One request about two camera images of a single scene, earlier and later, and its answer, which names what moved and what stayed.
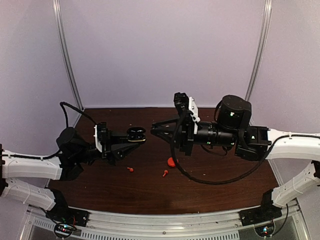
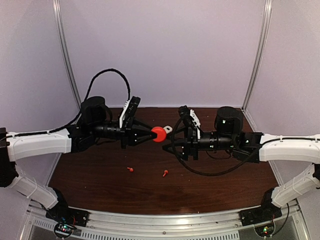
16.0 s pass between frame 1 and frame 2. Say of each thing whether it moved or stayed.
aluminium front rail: stayed
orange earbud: stayed
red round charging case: moved
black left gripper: moved
